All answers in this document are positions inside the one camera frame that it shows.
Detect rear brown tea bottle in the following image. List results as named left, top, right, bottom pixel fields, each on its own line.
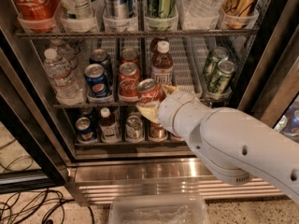
left=149, top=37, right=169, bottom=53

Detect top shelf blue silver can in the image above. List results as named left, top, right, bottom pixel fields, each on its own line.
left=104, top=0, right=135, bottom=20

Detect bottom shelf silver green can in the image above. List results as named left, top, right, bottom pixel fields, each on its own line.
left=125, top=116, right=144, bottom=140

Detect empty white shelf tray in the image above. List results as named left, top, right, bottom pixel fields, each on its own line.
left=170, top=37, right=202, bottom=97

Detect front clear water bottle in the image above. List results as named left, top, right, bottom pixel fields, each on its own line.
left=44, top=49, right=84, bottom=105

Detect right glass fridge door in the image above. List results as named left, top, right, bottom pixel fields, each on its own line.
left=237, top=25, right=299, bottom=142

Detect front green can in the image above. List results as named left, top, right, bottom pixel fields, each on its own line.
left=207, top=61, right=236, bottom=93

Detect black floor cables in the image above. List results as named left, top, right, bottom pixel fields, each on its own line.
left=0, top=138, right=96, bottom=224

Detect large coca-cola bottle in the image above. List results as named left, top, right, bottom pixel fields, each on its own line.
left=13, top=0, right=59, bottom=33

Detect bottom shelf tea bottle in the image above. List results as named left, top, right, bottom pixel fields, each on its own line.
left=99, top=107, right=121, bottom=143

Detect clear water bottle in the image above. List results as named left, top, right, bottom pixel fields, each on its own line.
left=44, top=49, right=84, bottom=105
left=50, top=39, right=81, bottom=78

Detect rear blue pepsi can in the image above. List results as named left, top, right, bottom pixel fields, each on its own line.
left=89, top=49, right=113, bottom=86

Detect top shelf green bottle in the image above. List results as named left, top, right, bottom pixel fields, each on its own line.
left=147, top=0, right=176, bottom=19

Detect bottom shelf pepsi can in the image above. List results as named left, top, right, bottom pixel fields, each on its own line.
left=76, top=117, right=97, bottom=142

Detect bottom shelf brown can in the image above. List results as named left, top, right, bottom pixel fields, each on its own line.
left=149, top=122, right=166, bottom=140

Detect top shelf sprite bottle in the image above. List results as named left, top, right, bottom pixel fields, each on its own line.
left=60, top=0, right=93, bottom=20

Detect blue pepsi can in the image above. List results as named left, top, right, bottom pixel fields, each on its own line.
left=84, top=63, right=111, bottom=98
left=89, top=49, right=113, bottom=86

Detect front blue pepsi can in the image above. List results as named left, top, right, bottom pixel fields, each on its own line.
left=84, top=63, right=111, bottom=98

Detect red coke can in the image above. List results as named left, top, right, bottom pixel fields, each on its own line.
left=137, top=78, right=164, bottom=104
left=120, top=48, right=140, bottom=65
left=118, top=63, right=140, bottom=97

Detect rear green can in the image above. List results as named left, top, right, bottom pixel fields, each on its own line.
left=203, top=47, right=229, bottom=82

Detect clear plastic bin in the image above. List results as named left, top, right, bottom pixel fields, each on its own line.
left=108, top=194, right=210, bottom=224

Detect rear clear water bottle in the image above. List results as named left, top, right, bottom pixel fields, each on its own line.
left=50, top=39, right=81, bottom=78

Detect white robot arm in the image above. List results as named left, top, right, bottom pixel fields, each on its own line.
left=137, top=85, right=299, bottom=203

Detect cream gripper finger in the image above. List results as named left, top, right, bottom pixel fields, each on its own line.
left=135, top=101, right=160, bottom=124
left=162, top=84, right=179, bottom=96

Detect top shelf orange bottle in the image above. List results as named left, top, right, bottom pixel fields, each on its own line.
left=222, top=0, right=258, bottom=17

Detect brown tea bottle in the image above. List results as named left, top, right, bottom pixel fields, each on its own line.
left=149, top=37, right=169, bottom=53
left=150, top=40, right=173, bottom=85

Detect front brown tea bottle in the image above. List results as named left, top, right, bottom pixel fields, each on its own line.
left=150, top=40, right=173, bottom=85

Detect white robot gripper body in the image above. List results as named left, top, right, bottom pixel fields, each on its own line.
left=158, top=91, right=211, bottom=141

